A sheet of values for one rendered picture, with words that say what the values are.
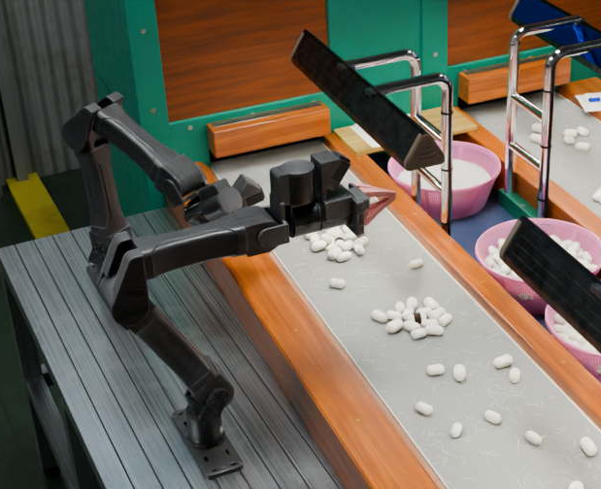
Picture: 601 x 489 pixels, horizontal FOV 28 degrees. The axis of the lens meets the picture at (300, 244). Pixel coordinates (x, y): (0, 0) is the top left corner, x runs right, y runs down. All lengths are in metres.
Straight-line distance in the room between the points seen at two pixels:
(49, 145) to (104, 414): 2.53
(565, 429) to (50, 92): 2.98
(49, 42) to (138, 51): 1.78
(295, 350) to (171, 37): 0.93
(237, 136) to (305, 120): 0.18
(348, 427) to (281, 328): 0.33
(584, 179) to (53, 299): 1.24
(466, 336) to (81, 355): 0.77
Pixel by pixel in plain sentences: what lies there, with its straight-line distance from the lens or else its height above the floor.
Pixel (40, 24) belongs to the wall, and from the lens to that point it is 4.59.
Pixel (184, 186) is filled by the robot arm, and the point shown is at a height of 1.00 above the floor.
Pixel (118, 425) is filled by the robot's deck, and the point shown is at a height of 0.67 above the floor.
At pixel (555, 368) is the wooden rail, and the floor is 0.77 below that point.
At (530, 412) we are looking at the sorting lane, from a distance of 2.16.
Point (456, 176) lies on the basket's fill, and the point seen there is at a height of 0.74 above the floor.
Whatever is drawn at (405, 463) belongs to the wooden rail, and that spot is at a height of 0.77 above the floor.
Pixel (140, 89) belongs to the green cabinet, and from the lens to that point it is 2.89.
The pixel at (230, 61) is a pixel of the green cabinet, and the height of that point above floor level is 1.00.
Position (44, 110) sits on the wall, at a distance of 4.70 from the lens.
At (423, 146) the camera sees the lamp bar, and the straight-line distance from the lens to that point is 2.27.
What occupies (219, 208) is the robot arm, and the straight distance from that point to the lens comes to 2.31.
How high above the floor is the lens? 2.07
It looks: 30 degrees down
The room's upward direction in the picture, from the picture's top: 4 degrees counter-clockwise
